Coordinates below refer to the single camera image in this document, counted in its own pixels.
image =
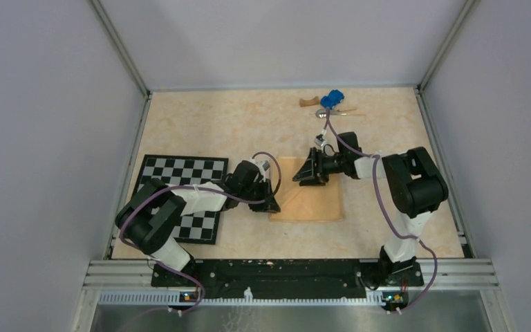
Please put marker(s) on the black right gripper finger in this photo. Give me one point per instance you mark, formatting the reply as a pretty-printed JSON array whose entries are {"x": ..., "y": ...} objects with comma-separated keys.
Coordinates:
[
  {"x": 312, "y": 169},
  {"x": 314, "y": 182}
]

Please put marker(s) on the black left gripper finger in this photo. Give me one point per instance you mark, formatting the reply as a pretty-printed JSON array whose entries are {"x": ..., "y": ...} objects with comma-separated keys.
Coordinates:
[
  {"x": 260, "y": 207},
  {"x": 274, "y": 197}
]

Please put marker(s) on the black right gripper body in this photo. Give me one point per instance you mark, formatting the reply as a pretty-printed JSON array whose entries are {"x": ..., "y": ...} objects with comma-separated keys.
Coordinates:
[{"x": 333, "y": 164}]

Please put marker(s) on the small brown wooden piece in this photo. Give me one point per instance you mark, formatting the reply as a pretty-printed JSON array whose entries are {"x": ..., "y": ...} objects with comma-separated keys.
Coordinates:
[{"x": 310, "y": 102}]

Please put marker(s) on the aluminium front frame rail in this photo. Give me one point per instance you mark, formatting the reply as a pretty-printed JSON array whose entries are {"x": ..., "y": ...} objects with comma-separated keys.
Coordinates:
[{"x": 458, "y": 295}]

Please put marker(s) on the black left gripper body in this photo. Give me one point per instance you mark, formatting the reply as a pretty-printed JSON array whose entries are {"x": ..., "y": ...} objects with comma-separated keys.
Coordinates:
[{"x": 258, "y": 190}]

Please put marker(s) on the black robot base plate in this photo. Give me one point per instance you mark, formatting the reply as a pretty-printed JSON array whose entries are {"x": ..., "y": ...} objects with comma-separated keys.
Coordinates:
[{"x": 289, "y": 278}]

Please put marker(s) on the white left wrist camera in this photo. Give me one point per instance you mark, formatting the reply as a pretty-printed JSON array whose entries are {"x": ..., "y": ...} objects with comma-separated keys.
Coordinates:
[{"x": 263, "y": 168}]

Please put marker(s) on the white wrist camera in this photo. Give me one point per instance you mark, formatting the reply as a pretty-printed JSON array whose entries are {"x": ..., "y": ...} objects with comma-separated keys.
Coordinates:
[
  {"x": 321, "y": 141},
  {"x": 263, "y": 168}
]

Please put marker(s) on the orange cloth napkin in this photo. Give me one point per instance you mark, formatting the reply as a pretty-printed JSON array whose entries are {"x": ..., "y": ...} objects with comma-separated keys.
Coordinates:
[{"x": 319, "y": 204}]

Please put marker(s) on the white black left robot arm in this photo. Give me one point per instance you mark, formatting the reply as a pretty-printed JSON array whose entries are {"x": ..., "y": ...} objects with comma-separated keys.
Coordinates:
[{"x": 147, "y": 221}]

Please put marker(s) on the blue toy car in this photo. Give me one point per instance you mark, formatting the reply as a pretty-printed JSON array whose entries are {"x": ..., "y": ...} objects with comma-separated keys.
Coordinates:
[{"x": 332, "y": 99}]

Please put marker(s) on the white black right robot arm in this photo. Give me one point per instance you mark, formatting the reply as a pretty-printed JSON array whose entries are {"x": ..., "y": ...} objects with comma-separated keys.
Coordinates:
[{"x": 408, "y": 186}]

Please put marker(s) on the silver metal spoon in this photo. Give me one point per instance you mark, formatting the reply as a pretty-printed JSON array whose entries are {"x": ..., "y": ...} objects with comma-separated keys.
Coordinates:
[{"x": 324, "y": 113}]

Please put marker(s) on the black white checkerboard mat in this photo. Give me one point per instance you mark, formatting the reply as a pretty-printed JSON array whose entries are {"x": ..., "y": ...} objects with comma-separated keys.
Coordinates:
[{"x": 198, "y": 228}]

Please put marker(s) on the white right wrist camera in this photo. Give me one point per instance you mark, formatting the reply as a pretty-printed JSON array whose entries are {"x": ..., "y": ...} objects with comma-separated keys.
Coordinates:
[{"x": 321, "y": 141}]

